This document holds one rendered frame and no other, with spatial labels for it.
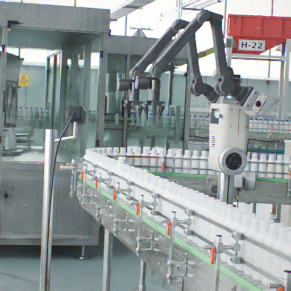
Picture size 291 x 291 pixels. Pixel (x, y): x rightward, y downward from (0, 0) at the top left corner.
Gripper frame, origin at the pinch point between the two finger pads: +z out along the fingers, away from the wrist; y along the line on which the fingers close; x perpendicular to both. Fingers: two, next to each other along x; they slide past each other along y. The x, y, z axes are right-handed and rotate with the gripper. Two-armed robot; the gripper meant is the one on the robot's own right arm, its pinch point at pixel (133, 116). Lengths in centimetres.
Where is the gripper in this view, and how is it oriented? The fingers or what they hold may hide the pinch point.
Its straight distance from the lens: 425.0
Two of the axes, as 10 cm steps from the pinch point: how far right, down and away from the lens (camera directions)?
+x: 2.5, 0.7, -9.7
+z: -0.5, 10.0, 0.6
